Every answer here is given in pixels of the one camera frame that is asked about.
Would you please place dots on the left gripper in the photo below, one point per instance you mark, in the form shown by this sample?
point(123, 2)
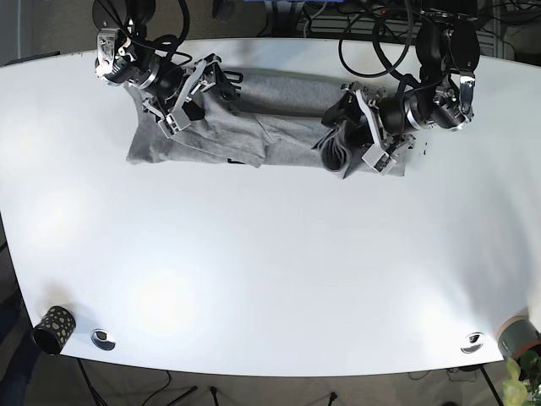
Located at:
point(381, 124)

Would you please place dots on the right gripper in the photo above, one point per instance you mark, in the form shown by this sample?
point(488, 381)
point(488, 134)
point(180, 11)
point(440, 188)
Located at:
point(169, 88)

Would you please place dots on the grey T-shirt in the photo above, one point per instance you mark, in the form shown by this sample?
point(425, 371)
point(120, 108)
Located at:
point(276, 120)

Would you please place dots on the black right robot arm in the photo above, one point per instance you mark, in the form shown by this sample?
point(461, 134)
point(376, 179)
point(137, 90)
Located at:
point(132, 18)

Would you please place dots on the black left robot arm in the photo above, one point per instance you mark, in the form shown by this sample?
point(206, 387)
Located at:
point(436, 80)

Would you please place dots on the right silver table grommet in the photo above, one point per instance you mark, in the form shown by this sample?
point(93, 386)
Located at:
point(472, 343)

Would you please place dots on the silver table grommet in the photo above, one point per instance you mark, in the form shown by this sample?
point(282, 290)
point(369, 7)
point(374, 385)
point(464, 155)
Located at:
point(102, 340)
point(472, 343)

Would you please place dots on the grey plant pot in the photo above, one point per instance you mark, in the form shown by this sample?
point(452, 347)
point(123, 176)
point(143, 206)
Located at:
point(517, 336)

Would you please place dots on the left silver table grommet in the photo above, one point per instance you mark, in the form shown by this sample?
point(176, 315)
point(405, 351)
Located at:
point(102, 340)

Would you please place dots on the black gold spotted cup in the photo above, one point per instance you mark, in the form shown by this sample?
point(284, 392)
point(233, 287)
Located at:
point(53, 331)

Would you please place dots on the green potted plant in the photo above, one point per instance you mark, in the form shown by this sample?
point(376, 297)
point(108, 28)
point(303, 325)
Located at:
point(522, 386)

